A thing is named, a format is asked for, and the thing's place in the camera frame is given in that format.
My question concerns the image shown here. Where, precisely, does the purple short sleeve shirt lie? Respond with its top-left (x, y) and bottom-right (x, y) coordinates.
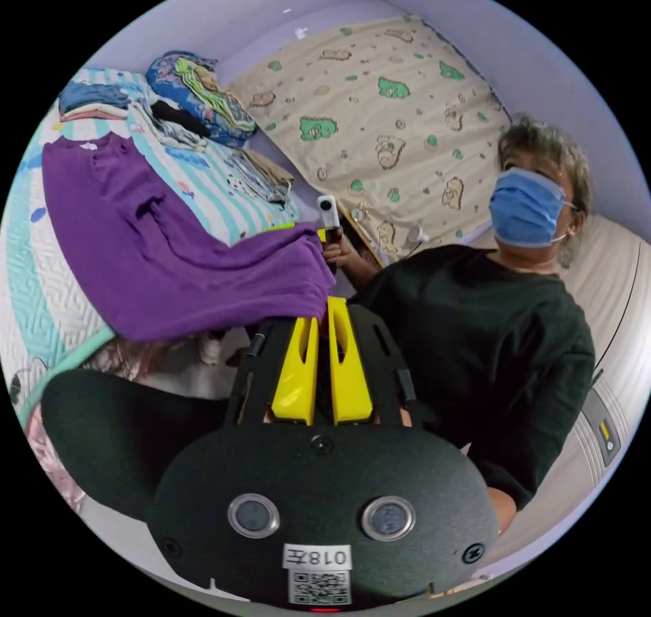
top-left (41, 132), bottom-right (337, 344)

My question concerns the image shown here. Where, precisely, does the person's right hand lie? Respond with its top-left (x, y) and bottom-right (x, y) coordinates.
top-left (323, 234), bottom-right (381, 286)

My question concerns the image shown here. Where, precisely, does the person's body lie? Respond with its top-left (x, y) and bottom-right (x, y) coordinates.
top-left (40, 113), bottom-right (597, 524)

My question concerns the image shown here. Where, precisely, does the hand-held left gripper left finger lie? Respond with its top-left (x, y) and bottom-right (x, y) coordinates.
top-left (271, 315), bottom-right (320, 426)

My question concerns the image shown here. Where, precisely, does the bed with striped teal quilt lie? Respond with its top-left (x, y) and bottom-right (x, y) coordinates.
top-left (0, 66), bottom-right (305, 427)

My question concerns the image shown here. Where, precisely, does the pile of clothes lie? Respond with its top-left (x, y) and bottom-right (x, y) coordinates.
top-left (133, 95), bottom-right (212, 152)
top-left (58, 79), bottom-right (134, 123)
top-left (222, 147), bottom-right (298, 207)

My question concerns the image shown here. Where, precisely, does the blue floral rolled blanket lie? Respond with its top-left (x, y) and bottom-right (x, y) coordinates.
top-left (144, 49), bottom-right (258, 148)

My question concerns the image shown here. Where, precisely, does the person's left forearm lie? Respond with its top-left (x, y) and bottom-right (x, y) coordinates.
top-left (486, 487), bottom-right (518, 536)

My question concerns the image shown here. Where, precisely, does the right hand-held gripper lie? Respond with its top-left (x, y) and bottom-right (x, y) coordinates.
top-left (262, 222), bottom-right (343, 275)

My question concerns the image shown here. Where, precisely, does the beige curtain with bear print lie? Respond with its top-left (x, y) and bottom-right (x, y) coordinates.
top-left (227, 14), bottom-right (515, 268)

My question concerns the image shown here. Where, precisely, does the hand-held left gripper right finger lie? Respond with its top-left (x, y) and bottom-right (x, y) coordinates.
top-left (327, 296), bottom-right (378, 426)

